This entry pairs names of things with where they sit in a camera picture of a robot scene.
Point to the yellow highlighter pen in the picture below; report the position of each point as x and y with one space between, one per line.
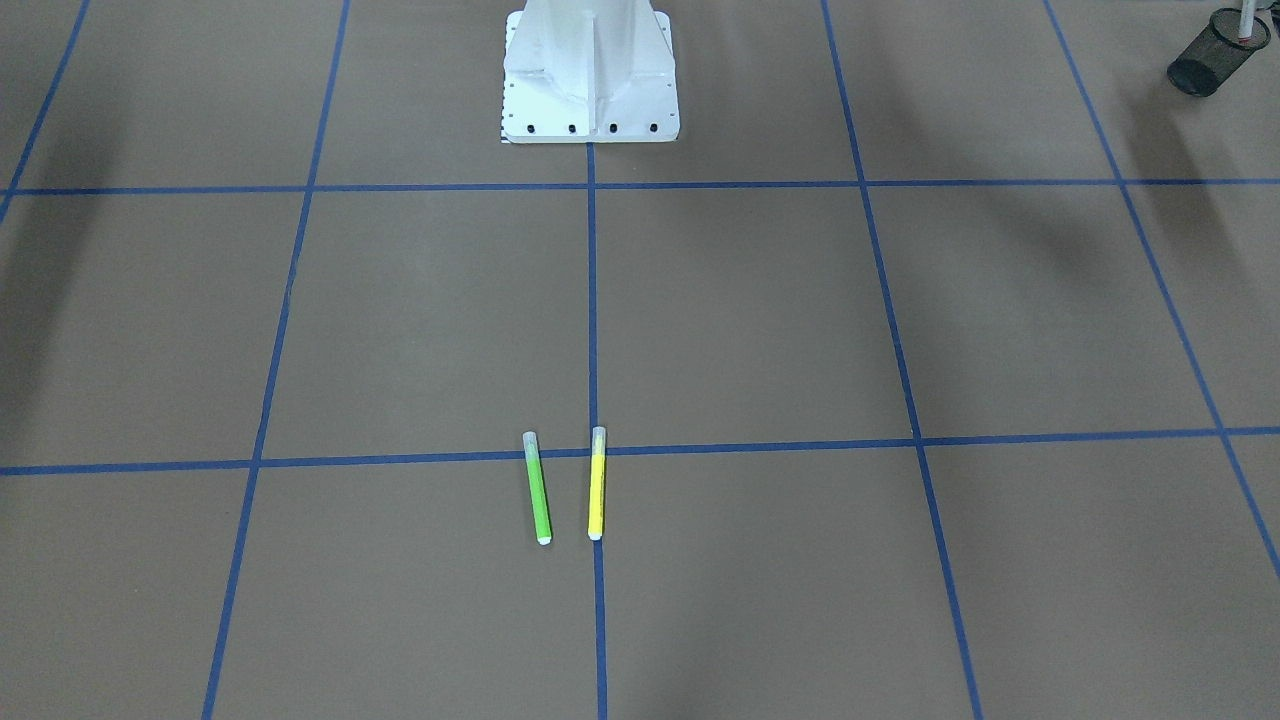
596 497

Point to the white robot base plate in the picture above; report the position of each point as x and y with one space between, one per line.
589 72

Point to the red and white marker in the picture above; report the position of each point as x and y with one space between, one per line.
1247 18

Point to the black mesh pen cup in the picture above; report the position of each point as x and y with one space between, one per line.
1214 55

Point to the green highlighter pen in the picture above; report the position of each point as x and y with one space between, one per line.
538 491

